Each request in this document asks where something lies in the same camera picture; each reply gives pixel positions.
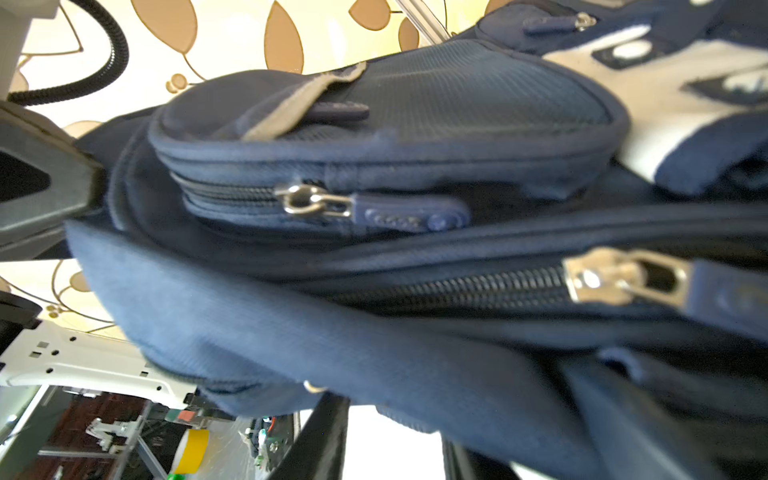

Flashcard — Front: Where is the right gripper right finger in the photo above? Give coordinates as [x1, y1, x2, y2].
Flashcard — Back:
[441, 437, 520, 480]

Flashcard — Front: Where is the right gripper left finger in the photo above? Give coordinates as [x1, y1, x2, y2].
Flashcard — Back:
[268, 393, 350, 480]

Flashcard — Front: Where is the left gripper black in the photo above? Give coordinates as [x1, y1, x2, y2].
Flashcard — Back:
[1, 101, 107, 261]

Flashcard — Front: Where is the navy blue student backpack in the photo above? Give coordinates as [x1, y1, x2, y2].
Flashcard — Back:
[66, 1, 767, 479]

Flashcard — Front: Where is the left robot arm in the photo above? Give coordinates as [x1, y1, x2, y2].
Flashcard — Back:
[1, 1, 129, 261]

